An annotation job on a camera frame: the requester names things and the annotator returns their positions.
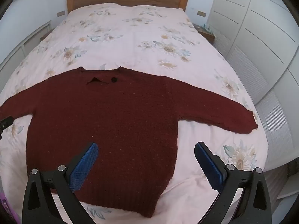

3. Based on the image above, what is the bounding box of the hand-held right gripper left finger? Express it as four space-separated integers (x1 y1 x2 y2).
22 142 99 224

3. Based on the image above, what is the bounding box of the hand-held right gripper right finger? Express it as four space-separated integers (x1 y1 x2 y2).
194 141 272 224

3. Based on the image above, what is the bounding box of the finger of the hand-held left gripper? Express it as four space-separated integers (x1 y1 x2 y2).
0 115 14 140

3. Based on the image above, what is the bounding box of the dark red knit sweater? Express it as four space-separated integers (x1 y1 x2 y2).
0 66 259 218

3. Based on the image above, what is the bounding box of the white window sill panel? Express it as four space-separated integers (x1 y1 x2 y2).
0 20 52 75

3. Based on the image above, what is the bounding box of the purple object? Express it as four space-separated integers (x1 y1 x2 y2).
0 191 20 224

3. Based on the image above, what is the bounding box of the wooden nightstand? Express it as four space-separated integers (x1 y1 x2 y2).
196 26 215 43

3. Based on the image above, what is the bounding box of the bed with floral cover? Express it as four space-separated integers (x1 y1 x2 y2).
0 3 268 224

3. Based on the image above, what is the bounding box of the white wardrobe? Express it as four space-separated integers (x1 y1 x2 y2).
207 0 299 159

